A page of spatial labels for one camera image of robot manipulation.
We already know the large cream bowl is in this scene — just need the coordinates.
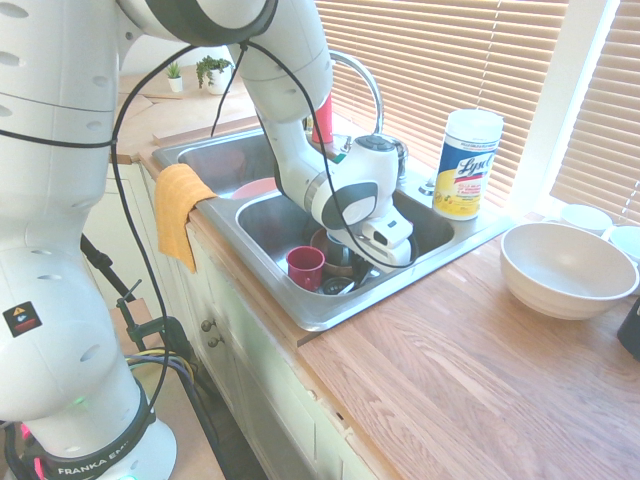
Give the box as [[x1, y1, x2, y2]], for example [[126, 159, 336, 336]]
[[499, 222, 640, 321]]

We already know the Lysol wipes canister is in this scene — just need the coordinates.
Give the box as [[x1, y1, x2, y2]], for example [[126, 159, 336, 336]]
[[432, 108, 505, 222]]

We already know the black appliance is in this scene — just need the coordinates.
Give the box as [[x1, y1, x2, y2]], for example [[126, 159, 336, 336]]
[[616, 294, 640, 361]]

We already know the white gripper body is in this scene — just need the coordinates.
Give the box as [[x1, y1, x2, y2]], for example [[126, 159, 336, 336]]
[[328, 227, 419, 275]]

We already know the wide wooden window blind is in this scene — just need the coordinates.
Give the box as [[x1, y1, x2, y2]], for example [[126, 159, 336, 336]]
[[312, 0, 571, 209]]

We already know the orange dish cloth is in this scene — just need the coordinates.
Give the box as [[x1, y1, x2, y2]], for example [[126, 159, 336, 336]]
[[153, 163, 219, 275]]

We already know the small potted succulent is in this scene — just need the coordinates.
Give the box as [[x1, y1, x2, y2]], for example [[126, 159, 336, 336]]
[[164, 60, 185, 94]]

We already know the coloured cable bundle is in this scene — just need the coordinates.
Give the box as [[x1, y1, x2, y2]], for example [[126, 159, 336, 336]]
[[124, 348, 201, 401]]

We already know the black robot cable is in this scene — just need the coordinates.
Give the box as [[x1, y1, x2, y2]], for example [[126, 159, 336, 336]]
[[0, 42, 416, 480]]

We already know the pink plate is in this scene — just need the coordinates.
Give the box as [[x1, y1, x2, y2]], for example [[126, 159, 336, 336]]
[[230, 177, 279, 201]]

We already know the small white bowl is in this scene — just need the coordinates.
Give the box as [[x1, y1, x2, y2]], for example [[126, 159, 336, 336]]
[[607, 224, 640, 266], [558, 203, 614, 239]]

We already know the grey ceramic mug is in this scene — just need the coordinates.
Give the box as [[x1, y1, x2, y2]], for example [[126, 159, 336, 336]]
[[324, 234, 354, 266]]

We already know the green metal clamp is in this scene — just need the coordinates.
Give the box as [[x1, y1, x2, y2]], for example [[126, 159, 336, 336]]
[[115, 279, 174, 351]]

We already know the metal sink drain strainer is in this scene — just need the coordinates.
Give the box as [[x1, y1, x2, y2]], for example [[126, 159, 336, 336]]
[[319, 276, 357, 297]]

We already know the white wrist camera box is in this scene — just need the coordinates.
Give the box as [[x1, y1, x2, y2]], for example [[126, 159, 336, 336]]
[[360, 215, 415, 250]]

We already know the red ceramic mug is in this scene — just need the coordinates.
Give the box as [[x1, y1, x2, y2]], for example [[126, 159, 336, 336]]
[[285, 245, 327, 293]]

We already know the trailing potted plant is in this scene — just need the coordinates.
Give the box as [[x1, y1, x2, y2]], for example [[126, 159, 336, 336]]
[[195, 54, 235, 96]]

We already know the brown wooden bowl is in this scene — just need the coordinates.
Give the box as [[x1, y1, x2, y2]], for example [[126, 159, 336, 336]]
[[309, 227, 359, 276]]

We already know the chrome gooseneck faucet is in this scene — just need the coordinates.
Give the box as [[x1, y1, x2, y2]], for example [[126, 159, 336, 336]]
[[327, 49, 411, 184]]

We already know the stainless steel kitchen sink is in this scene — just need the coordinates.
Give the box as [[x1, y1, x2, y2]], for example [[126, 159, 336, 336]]
[[151, 127, 521, 334]]

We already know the narrow wooden window blind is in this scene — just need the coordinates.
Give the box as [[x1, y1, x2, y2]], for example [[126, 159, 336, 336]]
[[549, 0, 640, 226]]

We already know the white kitchen cabinet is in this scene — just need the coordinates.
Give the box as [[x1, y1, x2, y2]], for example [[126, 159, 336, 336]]
[[99, 159, 381, 480]]

